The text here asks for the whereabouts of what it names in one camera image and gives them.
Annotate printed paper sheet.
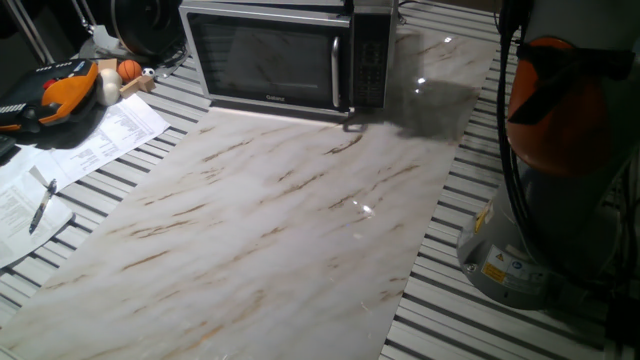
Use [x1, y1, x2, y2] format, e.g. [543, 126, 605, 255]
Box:
[0, 167, 77, 270]
[48, 93, 172, 194]

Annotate wooden block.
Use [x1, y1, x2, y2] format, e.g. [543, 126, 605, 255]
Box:
[118, 74, 158, 100]

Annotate orange and black teach pendant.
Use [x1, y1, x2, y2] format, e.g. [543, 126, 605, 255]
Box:
[0, 58, 100, 134]

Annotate black pen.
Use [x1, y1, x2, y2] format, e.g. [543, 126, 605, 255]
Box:
[27, 178, 59, 236]

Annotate black strap on orange joint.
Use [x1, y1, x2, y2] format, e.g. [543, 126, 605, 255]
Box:
[506, 41, 637, 127]

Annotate white gourd shaped toy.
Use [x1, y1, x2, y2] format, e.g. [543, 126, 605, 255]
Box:
[95, 67, 124, 108]

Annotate small toy basketball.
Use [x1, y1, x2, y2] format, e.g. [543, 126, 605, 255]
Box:
[116, 58, 144, 85]

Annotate black filament spool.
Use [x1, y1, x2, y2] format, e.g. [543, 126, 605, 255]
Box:
[109, 0, 187, 58]

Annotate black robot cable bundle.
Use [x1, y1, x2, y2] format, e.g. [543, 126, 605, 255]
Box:
[493, 0, 534, 244]

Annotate white marble pattern mat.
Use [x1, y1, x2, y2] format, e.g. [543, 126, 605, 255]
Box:
[0, 24, 501, 360]

